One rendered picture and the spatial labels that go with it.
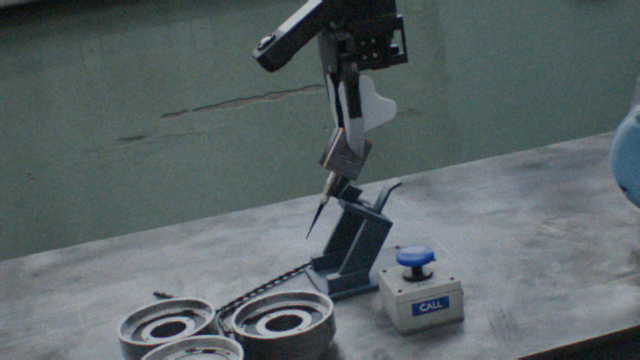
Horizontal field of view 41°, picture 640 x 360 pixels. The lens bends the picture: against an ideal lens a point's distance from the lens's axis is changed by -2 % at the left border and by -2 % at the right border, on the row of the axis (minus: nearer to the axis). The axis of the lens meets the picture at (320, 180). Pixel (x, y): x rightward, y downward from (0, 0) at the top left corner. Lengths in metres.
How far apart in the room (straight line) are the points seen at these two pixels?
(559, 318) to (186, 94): 1.71
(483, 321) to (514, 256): 0.16
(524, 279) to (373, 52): 0.30
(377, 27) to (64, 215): 1.71
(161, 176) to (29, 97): 0.42
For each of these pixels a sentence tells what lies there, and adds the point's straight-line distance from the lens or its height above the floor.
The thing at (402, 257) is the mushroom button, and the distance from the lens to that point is 0.90.
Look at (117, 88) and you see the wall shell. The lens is 2.45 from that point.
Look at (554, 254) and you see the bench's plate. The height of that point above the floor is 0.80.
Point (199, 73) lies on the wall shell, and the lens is 2.45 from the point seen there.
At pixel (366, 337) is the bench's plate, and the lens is 0.91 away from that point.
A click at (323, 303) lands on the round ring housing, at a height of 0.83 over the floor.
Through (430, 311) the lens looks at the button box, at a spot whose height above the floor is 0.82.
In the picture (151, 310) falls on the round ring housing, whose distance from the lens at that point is 0.98.
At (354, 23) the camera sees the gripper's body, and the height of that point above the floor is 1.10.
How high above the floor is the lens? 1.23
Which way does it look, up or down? 17 degrees down
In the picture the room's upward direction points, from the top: 9 degrees counter-clockwise
